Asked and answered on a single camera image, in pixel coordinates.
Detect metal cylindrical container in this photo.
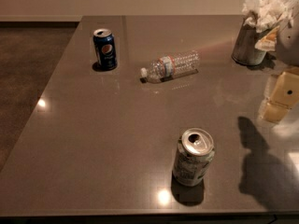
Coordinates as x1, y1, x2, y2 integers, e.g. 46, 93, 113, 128
232, 23, 266, 66

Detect blue pepsi can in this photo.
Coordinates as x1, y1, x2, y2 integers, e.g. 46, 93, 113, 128
93, 28, 118, 71

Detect green white 7up can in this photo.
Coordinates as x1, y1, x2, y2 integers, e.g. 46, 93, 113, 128
172, 128, 215, 187

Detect clear plastic water bottle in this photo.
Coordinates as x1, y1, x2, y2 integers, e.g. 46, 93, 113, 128
140, 50, 200, 83

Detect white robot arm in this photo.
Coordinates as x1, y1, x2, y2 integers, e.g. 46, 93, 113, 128
259, 16, 299, 123

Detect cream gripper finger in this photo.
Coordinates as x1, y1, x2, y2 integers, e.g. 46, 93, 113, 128
264, 75, 278, 100
261, 71, 299, 123

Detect crumpled white paper napkins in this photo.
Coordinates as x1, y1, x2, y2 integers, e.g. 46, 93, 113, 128
241, 0, 299, 52

